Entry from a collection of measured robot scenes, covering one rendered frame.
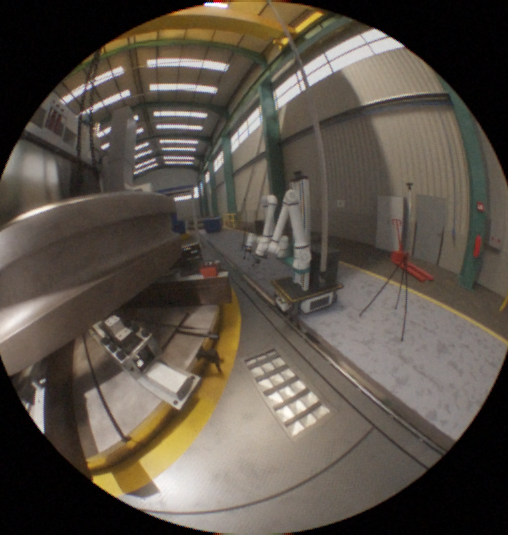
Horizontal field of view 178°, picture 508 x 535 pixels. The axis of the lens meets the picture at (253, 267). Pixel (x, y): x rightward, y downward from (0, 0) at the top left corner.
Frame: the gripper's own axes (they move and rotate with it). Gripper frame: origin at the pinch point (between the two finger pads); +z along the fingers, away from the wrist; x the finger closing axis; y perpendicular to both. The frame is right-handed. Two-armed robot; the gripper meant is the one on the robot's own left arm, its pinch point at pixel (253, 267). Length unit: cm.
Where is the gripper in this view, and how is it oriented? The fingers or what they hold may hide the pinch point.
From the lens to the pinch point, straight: 178.5
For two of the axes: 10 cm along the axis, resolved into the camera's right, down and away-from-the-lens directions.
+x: 1.2, 4.5, -8.8
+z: -3.4, 8.6, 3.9
